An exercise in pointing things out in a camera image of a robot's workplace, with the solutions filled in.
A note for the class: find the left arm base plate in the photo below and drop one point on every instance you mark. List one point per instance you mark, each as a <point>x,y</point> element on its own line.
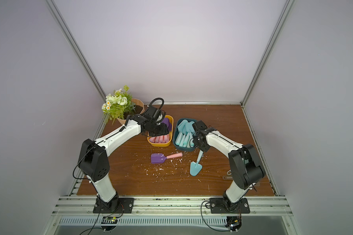
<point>116,205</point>

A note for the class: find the beige flower pot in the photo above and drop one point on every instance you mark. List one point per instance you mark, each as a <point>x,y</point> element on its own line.
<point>139,108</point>

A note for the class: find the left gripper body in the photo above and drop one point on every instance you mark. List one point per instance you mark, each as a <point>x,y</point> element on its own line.
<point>157,129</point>

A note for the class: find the green plant with white flowers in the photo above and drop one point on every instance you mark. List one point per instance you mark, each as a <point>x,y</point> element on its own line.
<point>119,104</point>

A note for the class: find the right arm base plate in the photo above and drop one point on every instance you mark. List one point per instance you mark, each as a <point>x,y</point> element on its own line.
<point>223,205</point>

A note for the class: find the yellow storage box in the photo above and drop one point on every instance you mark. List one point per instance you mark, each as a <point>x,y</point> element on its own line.
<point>170,133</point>

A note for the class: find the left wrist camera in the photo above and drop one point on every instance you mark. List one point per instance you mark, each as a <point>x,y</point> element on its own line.
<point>155,114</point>

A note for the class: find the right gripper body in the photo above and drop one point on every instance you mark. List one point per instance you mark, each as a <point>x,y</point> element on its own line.
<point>201,144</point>

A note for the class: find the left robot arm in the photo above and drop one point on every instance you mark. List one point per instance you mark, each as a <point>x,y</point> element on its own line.
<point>93,159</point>

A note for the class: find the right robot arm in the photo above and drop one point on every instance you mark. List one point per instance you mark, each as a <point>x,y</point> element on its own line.
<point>245,163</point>

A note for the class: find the dark teal storage box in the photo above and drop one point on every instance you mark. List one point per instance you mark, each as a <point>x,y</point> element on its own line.
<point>178,148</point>

